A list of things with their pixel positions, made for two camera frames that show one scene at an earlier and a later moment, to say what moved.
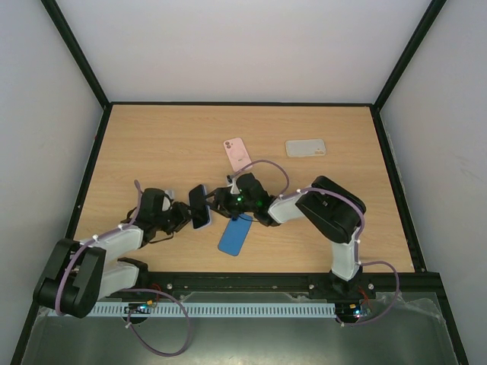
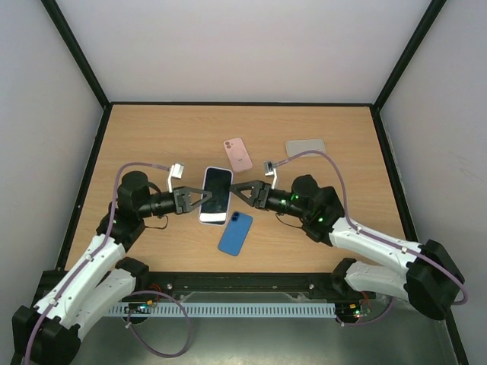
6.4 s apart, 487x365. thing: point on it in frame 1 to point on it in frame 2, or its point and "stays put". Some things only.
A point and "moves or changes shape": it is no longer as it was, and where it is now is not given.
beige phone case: [305, 147] stays put
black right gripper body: [221, 198] to [261, 194]
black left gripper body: [176, 222] to [179, 200]
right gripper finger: [215, 201] to [249, 201]
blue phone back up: [235, 234] stays put
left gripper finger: [192, 213] to [208, 195]
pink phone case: [237, 153] stays put
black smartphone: [201, 214] moves or changes shape
